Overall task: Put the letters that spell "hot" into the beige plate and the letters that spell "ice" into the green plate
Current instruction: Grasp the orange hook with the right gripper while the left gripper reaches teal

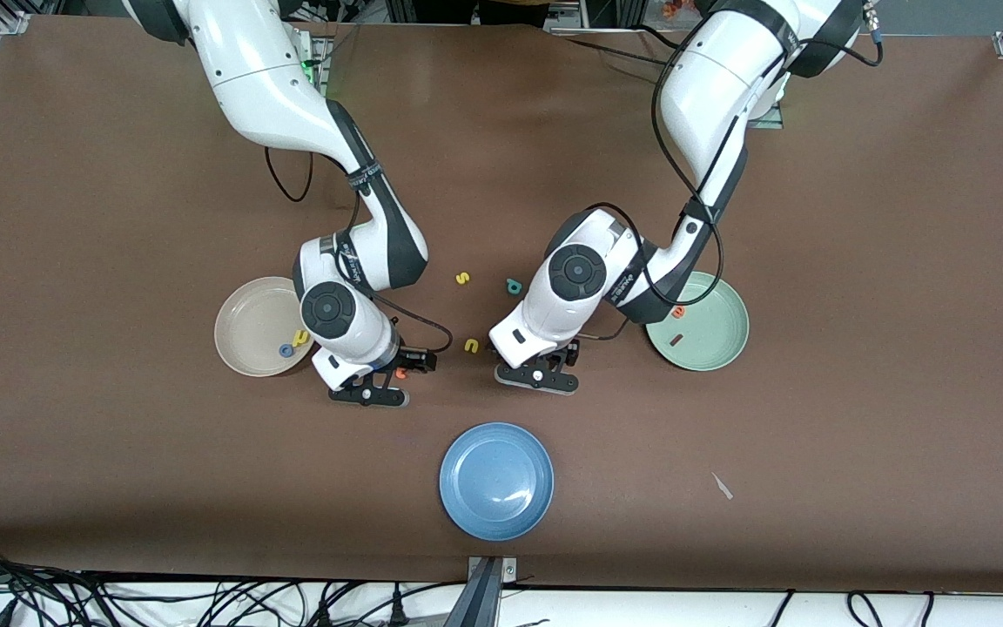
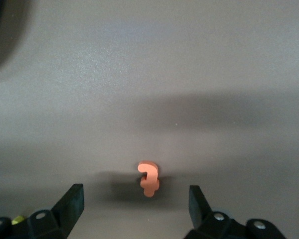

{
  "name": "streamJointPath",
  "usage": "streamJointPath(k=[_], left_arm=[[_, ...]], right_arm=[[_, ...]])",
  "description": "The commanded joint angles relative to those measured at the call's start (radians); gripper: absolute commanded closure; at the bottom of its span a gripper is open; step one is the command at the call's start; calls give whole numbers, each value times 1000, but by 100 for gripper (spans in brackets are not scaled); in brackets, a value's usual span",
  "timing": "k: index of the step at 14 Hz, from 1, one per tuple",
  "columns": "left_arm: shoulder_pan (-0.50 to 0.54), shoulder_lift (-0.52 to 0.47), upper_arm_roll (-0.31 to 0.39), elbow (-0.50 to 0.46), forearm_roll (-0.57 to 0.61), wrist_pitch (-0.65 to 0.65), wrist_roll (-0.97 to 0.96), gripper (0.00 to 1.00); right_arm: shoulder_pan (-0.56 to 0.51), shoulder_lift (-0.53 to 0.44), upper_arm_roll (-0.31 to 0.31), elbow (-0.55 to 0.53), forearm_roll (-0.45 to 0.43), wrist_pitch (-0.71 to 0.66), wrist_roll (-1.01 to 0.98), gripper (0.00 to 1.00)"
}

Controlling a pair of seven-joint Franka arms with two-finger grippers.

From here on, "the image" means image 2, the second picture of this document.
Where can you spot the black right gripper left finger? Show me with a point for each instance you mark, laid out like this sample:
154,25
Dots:
67,214

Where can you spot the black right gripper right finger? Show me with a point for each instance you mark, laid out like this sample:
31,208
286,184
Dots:
204,221

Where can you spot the orange letter t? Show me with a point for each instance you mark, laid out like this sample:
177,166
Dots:
149,179

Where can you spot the yellow letter u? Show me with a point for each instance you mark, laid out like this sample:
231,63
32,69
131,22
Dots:
17,219

